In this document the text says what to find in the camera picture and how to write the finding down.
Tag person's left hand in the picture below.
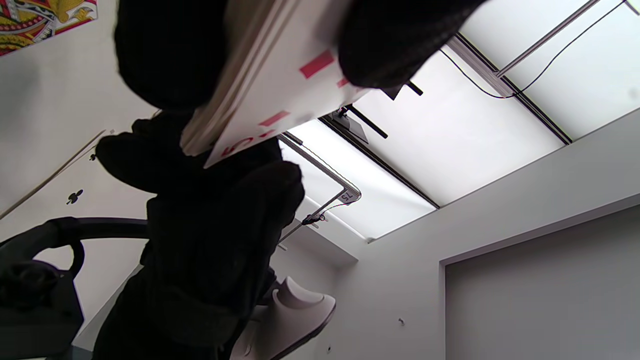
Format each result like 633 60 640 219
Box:
92 0 488 360

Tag stack of playing cards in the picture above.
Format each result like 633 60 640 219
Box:
179 0 401 169

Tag few-pip diamonds playing card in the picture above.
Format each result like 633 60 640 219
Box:
204 0 401 169

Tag clubs card pile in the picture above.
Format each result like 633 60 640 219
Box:
0 129 153 326

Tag face hearts playing card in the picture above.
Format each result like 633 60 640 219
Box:
0 0 99 57

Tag grey and white handheld controller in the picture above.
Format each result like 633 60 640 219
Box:
47 216 337 360

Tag grey metal overhead frame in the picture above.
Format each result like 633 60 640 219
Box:
277 132 362 246

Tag black overhead bracket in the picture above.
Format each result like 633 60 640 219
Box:
320 104 389 146

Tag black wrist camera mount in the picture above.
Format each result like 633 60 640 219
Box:
0 222 85 360

